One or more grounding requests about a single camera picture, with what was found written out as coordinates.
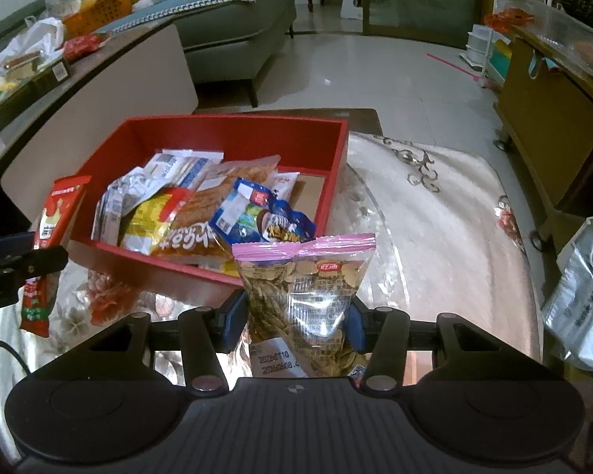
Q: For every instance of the white shelf rack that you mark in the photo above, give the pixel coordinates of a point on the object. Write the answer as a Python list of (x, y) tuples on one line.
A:
[(480, 44)]

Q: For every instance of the teal storage box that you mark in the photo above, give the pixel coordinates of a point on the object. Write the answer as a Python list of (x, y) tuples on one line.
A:
[(501, 61)]

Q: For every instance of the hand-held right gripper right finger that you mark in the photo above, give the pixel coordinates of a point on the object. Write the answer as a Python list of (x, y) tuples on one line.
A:
[(357, 330)]

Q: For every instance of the silver plastic bag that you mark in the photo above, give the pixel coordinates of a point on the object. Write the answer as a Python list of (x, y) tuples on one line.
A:
[(583, 296)]

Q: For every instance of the grey-green sofa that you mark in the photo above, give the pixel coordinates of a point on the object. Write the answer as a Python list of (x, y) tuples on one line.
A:
[(237, 39)]

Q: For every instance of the orange plastic bag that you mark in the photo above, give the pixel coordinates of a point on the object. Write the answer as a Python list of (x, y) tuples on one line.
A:
[(506, 19)]

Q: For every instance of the silver crumpled snack packet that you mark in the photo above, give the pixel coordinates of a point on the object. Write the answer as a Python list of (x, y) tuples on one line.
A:
[(123, 192)]

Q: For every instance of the blue patterned sofa blanket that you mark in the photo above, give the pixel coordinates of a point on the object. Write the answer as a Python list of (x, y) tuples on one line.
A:
[(202, 2)]

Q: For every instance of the tall red snack packet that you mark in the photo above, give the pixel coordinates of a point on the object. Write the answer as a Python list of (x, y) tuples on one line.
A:
[(54, 217)]

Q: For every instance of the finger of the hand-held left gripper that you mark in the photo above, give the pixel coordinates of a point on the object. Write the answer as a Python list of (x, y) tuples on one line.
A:
[(47, 260), (10, 246)]

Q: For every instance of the clear pink-top seed packet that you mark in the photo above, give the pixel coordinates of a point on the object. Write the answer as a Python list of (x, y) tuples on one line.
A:
[(306, 296)]

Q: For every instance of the white plastic bag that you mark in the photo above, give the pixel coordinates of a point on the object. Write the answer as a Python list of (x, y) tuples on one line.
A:
[(24, 44)]

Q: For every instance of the glass sliding door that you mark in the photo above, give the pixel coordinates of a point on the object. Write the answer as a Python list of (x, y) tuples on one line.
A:
[(425, 0)]

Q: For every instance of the orange plastic basket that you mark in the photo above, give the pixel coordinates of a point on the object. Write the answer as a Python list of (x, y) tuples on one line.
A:
[(104, 10)]

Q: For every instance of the red and yellow snack packet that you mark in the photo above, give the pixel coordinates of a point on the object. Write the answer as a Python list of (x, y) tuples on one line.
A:
[(153, 217)]

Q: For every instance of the wooden cabinet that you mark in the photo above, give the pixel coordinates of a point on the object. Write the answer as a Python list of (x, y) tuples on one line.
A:
[(548, 123)]

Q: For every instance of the red cardboard box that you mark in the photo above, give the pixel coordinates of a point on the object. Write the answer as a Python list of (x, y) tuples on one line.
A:
[(257, 133)]

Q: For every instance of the dark green box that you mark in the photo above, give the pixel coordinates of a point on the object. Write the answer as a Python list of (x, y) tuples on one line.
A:
[(34, 86)]

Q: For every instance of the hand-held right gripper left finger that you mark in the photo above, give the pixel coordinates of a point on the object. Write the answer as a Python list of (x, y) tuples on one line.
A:
[(234, 322)]

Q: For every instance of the small red snack packet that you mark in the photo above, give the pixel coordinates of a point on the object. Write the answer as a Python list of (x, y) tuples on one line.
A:
[(81, 45)]

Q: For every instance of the orange clear biscuit packet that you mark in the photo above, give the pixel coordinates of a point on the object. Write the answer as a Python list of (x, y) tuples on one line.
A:
[(212, 217)]

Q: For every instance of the beige coffee table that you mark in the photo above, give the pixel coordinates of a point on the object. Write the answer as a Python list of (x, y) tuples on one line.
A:
[(104, 118)]

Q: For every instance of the white black print snack packet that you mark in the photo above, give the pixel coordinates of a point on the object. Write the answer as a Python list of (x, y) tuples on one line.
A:
[(286, 182)]

